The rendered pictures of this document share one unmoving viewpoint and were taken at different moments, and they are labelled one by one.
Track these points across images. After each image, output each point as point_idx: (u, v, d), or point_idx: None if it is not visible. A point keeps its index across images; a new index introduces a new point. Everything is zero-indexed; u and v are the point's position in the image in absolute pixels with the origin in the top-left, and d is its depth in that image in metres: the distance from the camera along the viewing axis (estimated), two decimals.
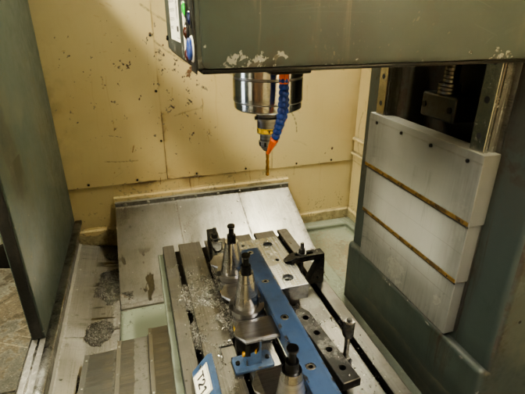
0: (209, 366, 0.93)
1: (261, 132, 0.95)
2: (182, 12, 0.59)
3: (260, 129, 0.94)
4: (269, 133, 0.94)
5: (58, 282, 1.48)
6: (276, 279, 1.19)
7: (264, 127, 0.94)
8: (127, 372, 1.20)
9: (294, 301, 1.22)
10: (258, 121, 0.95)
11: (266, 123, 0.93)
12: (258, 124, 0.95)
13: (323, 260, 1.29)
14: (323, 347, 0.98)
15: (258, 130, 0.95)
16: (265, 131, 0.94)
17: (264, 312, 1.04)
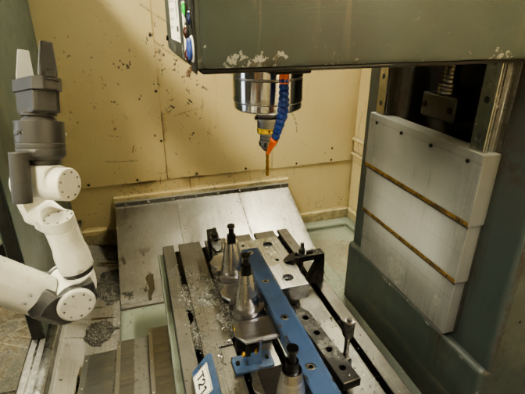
0: (209, 366, 0.93)
1: (261, 132, 0.95)
2: (182, 12, 0.59)
3: (260, 129, 0.94)
4: (269, 133, 0.94)
5: None
6: (276, 279, 1.19)
7: (264, 127, 0.94)
8: (127, 372, 1.20)
9: (294, 301, 1.22)
10: (258, 121, 0.95)
11: (266, 123, 0.93)
12: (258, 124, 0.95)
13: (323, 260, 1.29)
14: (323, 347, 0.98)
15: (258, 130, 0.95)
16: (265, 131, 0.94)
17: (264, 312, 1.04)
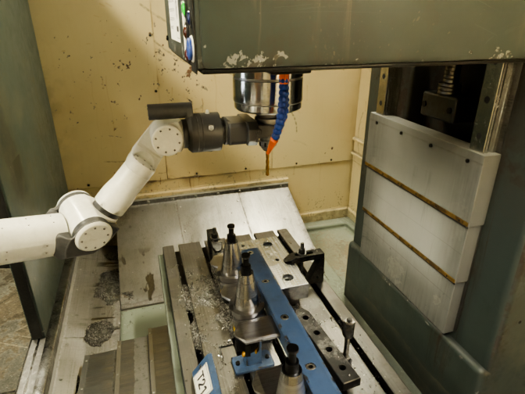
0: (209, 366, 0.93)
1: None
2: (182, 12, 0.59)
3: None
4: None
5: (58, 282, 1.48)
6: (276, 279, 1.19)
7: None
8: (127, 372, 1.20)
9: (294, 301, 1.22)
10: (258, 121, 0.94)
11: (266, 123, 0.93)
12: (258, 124, 0.95)
13: (323, 260, 1.29)
14: (323, 347, 0.98)
15: None
16: None
17: (264, 312, 1.04)
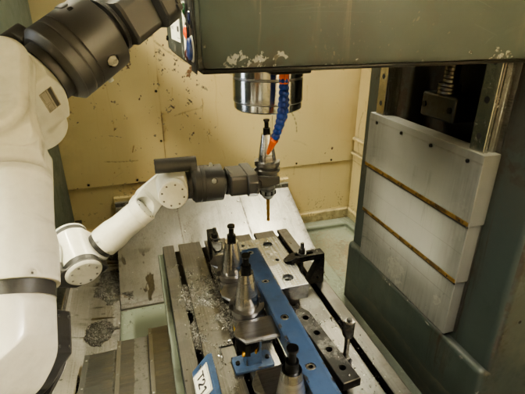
0: (209, 366, 0.93)
1: None
2: (182, 12, 0.59)
3: None
4: None
5: None
6: (276, 279, 1.19)
7: None
8: (127, 372, 1.20)
9: (294, 301, 1.22)
10: (258, 173, 1.00)
11: (266, 174, 0.98)
12: (258, 175, 1.00)
13: (323, 260, 1.29)
14: (323, 347, 0.98)
15: None
16: None
17: (264, 312, 1.04)
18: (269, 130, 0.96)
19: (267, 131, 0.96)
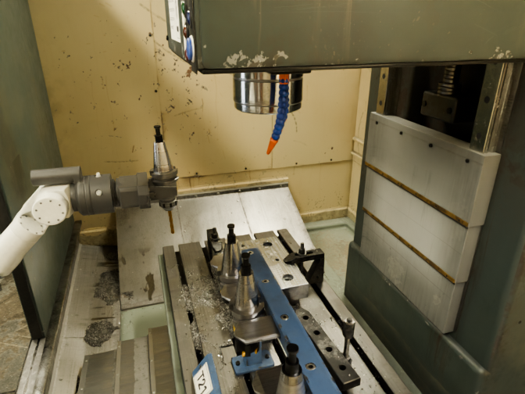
0: (209, 366, 0.93)
1: None
2: (182, 12, 0.59)
3: None
4: None
5: (58, 282, 1.48)
6: (276, 279, 1.19)
7: None
8: (127, 372, 1.20)
9: (294, 301, 1.22)
10: None
11: (161, 184, 0.92)
12: (155, 185, 0.93)
13: (323, 260, 1.29)
14: (323, 347, 0.98)
15: None
16: None
17: (264, 312, 1.04)
18: (160, 137, 0.89)
19: (158, 139, 0.89)
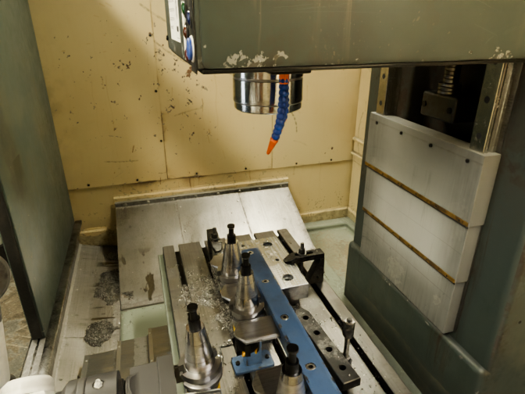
0: None
1: None
2: (182, 12, 0.59)
3: None
4: None
5: (58, 282, 1.48)
6: (276, 279, 1.19)
7: None
8: (127, 372, 1.20)
9: (294, 301, 1.22)
10: (185, 381, 0.60)
11: None
12: None
13: (323, 260, 1.29)
14: (323, 347, 0.98)
15: (187, 393, 0.60)
16: None
17: (264, 312, 1.04)
18: (197, 323, 0.56)
19: (194, 327, 0.56)
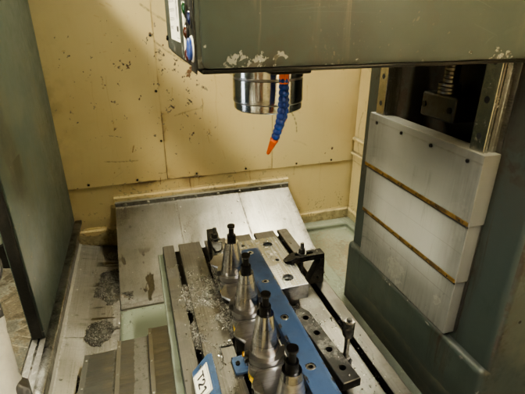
0: (209, 366, 0.93)
1: None
2: (182, 12, 0.59)
3: (253, 378, 0.63)
4: None
5: (58, 282, 1.48)
6: (276, 279, 1.19)
7: None
8: (127, 372, 1.20)
9: (294, 301, 1.22)
10: (249, 367, 0.63)
11: None
12: (249, 369, 0.63)
13: (323, 260, 1.29)
14: (323, 347, 0.98)
15: (251, 377, 0.63)
16: None
17: None
18: (269, 309, 0.59)
19: (266, 313, 0.59)
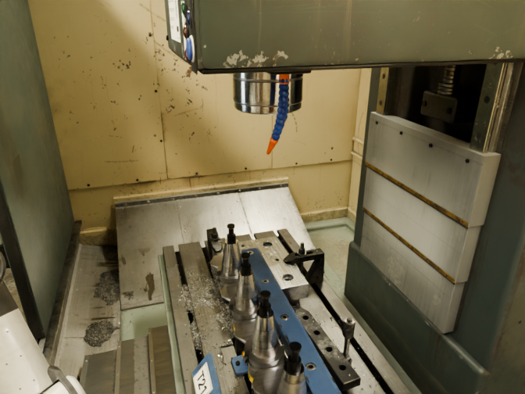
0: (209, 366, 0.93)
1: None
2: (182, 12, 0.59)
3: (253, 378, 0.63)
4: None
5: (58, 282, 1.48)
6: (276, 279, 1.19)
7: None
8: (127, 372, 1.20)
9: (294, 301, 1.22)
10: (249, 367, 0.63)
11: None
12: (249, 369, 0.63)
13: (323, 260, 1.29)
14: (323, 347, 0.98)
15: (251, 377, 0.63)
16: None
17: None
18: (269, 309, 0.59)
19: (266, 313, 0.59)
